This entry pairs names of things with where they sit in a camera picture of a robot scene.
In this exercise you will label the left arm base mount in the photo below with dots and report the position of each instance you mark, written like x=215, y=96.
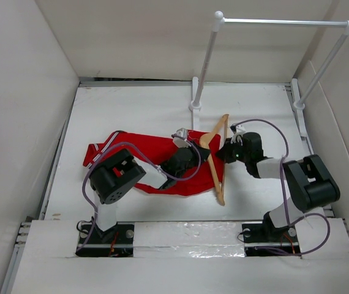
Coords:
x=117, y=242

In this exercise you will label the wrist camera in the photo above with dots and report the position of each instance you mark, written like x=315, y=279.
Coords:
x=180, y=138
x=238, y=131

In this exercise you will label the silver taped foam strip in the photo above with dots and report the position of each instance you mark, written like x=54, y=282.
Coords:
x=187, y=240

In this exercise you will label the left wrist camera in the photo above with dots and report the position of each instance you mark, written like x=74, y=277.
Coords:
x=180, y=138

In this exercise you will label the wooden clothes hanger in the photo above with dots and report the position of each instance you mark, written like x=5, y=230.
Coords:
x=205, y=139

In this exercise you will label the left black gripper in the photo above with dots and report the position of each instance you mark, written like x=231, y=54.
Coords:
x=203, y=153

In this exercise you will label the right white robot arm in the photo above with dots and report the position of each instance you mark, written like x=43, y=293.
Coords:
x=308, y=180

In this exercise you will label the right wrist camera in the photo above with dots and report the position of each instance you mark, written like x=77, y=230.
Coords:
x=238, y=131

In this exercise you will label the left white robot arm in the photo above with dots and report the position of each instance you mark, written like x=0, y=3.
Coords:
x=113, y=177

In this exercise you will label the red trousers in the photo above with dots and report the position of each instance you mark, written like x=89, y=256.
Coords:
x=159, y=149

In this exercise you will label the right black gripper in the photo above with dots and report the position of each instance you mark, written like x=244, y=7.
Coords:
x=225, y=152

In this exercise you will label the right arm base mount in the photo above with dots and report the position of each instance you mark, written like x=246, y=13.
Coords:
x=262, y=239

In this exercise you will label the white clothes rack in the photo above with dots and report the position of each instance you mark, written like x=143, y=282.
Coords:
x=298, y=105

